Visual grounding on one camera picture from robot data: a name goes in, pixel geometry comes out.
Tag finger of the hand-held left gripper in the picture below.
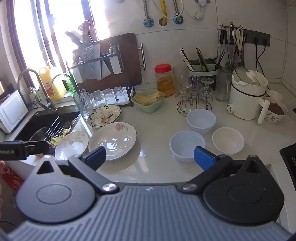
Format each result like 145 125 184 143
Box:
25 140 56 156

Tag window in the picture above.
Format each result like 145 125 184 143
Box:
7 0 100 77

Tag black kitchen sink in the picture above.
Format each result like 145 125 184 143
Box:
14 110 81 149

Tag yellow wall pipe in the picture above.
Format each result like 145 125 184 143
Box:
160 0 167 25

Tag black stove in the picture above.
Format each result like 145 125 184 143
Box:
279 143 296 181

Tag textured drinking glass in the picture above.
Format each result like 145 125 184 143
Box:
73 90 93 121

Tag steel pan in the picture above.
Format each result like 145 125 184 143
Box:
29 126 50 142

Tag dried noodles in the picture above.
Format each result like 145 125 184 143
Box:
134 91 163 105

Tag deer pattern ceramic plate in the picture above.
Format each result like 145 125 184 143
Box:
87 104 121 128

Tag green utensil holder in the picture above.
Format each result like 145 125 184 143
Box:
188 59 219 91

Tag pink flower ceramic plate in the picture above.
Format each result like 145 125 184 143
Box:
88 122 137 161

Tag white power cable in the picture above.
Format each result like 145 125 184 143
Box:
178 0 210 20

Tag wire cup rack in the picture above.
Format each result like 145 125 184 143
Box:
177 93 212 115

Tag white electric pot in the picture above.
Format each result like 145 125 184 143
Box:
227 66 271 126

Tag crystal glass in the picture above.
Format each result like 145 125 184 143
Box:
200 77 214 102
178 76 192 98

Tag black dish rack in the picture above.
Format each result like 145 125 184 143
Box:
67 38 134 107

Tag small white bowl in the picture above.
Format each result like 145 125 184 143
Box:
266 90 284 102

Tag green plastic basket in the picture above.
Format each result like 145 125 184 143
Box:
132 91 165 114

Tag dark wooden cutting board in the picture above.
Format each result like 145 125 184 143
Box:
109 32 142 86

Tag translucent plastic bowl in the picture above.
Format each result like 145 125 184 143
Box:
186 109 216 134
169 130 206 162

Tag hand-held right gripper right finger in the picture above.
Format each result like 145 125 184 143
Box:
180 146 267 193

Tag white ceramic mug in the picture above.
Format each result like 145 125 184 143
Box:
262 97 288 124

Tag clear drinking glass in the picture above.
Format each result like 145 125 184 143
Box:
103 88 115 105
92 90 104 107
113 86 126 102

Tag white countertop appliance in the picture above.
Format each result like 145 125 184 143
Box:
0 90 29 133

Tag small leaf pattern plate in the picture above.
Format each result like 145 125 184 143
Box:
55 131 90 161

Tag white drip tray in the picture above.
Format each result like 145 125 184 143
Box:
91 98 132 108

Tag yellow dish cloth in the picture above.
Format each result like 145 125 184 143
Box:
51 128 70 146

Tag white plastic bowl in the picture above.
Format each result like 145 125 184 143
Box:
212 127 245 156

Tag red lid plastic jar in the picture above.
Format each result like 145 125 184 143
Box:
154 64 174 98

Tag yellow detergent bottle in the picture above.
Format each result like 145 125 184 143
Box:
38 65 67 100

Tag metal grater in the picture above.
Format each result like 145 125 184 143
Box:
84 44 101 80

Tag tall glass jug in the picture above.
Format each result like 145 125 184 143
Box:
173 65 189 98

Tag red patterned cloth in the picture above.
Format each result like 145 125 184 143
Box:
0 166 26 190

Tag bundle of white chopsticks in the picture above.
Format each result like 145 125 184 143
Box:
179 48 195 71

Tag black sink drying rack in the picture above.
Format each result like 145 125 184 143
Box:
45 116 79 139

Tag black power strip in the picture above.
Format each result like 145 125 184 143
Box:
243 29 271 47

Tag glass pot lid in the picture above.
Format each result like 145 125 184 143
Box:
235 67 257 85

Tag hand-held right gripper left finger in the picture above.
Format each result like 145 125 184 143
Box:
36 146 121 195

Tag hanging utensil rack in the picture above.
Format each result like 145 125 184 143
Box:
217 22 247 70

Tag white handle scissors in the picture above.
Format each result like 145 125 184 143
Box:
232 28 244 52

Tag set of kitchen knives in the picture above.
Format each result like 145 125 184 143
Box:
65 20 93 47

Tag glass mug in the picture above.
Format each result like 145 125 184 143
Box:
215 69 232 102

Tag tall steel faucet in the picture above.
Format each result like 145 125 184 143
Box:
17 68 57 112

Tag green bottle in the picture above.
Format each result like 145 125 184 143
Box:
66 77 77 94

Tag small steel faucet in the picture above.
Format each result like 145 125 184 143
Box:
51 73 77 95

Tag bundle of wooden chopsticks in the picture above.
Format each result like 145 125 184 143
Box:
196 46 208 71

